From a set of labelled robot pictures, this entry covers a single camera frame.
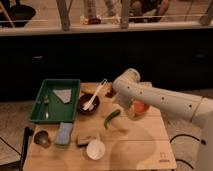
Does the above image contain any orange bowl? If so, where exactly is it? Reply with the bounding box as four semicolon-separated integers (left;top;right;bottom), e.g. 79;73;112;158
126;100;150;120

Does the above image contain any green plastic tray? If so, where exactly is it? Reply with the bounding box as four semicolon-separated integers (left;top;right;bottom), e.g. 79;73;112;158
29;79;81;124

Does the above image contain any blue sponge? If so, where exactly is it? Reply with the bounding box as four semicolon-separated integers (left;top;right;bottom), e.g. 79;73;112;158
55;122;73;145

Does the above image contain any metal cup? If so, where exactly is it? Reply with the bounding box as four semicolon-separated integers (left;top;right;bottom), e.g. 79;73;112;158
34;130;51;148

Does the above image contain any black clamp post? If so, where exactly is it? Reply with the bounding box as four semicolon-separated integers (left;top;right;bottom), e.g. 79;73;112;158
19;127;34;171

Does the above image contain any grey cloth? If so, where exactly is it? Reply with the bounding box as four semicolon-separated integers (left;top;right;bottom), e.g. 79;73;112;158
53;89;72;104

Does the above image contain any metal spoon in tray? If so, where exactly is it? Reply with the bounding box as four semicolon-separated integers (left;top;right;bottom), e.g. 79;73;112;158
43;95;49;119

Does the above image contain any black cable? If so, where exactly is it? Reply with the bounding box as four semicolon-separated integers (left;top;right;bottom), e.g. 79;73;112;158
169;133;201;171

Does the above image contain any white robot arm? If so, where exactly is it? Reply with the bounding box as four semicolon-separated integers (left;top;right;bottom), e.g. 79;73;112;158
112;68;213;171

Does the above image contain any dark red food item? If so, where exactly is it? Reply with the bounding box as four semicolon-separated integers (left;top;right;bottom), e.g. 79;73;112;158
105;88;116;98

